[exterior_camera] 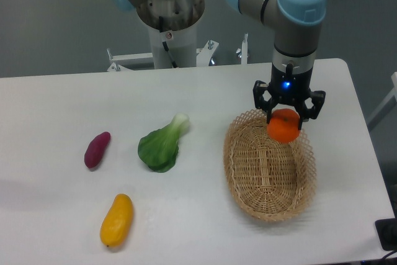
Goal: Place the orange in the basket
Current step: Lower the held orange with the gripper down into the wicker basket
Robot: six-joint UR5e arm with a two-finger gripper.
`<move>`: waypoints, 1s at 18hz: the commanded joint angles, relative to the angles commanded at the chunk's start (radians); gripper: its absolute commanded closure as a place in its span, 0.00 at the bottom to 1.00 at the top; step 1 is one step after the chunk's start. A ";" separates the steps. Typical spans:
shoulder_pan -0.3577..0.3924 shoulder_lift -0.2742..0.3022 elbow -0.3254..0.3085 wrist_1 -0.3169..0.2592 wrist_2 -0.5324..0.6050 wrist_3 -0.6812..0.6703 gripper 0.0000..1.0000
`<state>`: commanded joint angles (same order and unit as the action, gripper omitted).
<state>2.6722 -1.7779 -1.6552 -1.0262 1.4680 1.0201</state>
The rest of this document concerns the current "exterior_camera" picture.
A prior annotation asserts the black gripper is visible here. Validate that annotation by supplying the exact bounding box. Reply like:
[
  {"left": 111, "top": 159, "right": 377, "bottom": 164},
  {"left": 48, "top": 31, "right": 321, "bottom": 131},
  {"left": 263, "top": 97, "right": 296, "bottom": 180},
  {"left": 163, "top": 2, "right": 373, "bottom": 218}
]
[{"left": 252, "top": 53, "right": 326, "bottom": 130}]

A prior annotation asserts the orange mandarin fruit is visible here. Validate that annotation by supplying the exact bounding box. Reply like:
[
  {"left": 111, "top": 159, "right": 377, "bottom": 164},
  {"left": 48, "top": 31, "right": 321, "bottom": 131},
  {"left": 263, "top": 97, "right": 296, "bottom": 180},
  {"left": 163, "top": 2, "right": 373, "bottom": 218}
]
[{"left": 267, "top": 109, "right": 300, "bottom": 143}]

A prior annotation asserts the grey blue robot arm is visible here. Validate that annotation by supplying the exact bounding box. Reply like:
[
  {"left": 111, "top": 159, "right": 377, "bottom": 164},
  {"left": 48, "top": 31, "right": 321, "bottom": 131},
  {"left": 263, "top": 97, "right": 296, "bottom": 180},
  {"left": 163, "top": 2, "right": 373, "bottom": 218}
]
[{"left": 113, "top": 0, "right": 327, "bottom": 122}]

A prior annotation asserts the woven wicker basket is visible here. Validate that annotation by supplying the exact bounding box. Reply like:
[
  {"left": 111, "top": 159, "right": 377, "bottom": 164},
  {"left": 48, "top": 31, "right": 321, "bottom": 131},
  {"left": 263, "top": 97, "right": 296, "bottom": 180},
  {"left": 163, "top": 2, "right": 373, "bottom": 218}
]
[{"left": 223, "top": 109, "right": 317, "bottom": 222}]

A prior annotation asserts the green bok choy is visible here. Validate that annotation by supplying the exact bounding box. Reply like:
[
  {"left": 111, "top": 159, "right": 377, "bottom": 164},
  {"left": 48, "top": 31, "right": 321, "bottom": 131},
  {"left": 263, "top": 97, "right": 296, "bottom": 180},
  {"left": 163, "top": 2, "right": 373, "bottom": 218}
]
[{"left": 137, "top": 113, "right": 190, "bottom": 173}]

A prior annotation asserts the black device at edge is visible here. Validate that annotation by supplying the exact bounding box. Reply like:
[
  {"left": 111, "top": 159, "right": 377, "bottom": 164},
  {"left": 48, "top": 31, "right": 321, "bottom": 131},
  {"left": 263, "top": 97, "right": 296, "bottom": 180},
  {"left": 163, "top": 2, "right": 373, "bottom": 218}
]
[{"left": 375, "top": 218, "right": 396, "bottom": 251}]

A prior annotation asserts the purple sweet potato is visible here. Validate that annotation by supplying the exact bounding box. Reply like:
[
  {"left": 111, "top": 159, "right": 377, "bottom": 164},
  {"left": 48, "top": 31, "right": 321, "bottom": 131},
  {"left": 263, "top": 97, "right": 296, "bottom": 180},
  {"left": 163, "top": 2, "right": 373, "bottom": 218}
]
[{"left": 84, "top": 132, "right": 111, "bottom": 169}]

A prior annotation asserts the yellow mango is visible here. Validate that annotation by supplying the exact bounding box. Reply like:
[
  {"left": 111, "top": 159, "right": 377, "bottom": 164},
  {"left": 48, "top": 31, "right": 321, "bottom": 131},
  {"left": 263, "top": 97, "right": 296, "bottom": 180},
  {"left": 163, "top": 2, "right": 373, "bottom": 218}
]
[{"left": 100, "top": 194, "right": 134, "bottom": 248}]

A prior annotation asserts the white metal base frame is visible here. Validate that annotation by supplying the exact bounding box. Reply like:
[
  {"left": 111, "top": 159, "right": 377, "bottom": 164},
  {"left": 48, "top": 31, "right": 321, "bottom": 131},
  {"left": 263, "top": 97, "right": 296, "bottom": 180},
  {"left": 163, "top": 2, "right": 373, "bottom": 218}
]
[{"left": 106, "top": 33, "right": 251, "bottom": 73}]

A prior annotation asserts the white frame at right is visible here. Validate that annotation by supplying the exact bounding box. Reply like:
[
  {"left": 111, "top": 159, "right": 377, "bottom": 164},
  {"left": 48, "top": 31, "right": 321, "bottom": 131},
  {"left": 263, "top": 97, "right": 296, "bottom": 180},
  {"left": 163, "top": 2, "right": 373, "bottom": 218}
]
[{"left": 366, "top": 72, "right": 396, "bottom": 132}]

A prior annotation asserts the black cable on pedestal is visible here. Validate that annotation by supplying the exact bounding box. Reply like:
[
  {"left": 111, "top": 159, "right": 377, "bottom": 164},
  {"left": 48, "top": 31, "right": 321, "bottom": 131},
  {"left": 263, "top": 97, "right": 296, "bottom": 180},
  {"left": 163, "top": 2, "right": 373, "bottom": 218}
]
[{"left": 158, "top": 16, "right": 179, "bottom": 69}]

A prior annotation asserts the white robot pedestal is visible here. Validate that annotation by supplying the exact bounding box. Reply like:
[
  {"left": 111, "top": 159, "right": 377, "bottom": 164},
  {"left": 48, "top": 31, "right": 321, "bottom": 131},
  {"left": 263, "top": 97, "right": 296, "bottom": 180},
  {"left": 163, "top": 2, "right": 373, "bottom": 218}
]
[{"left": 136, "top": 0, "right": 206, "bottom": 70}]

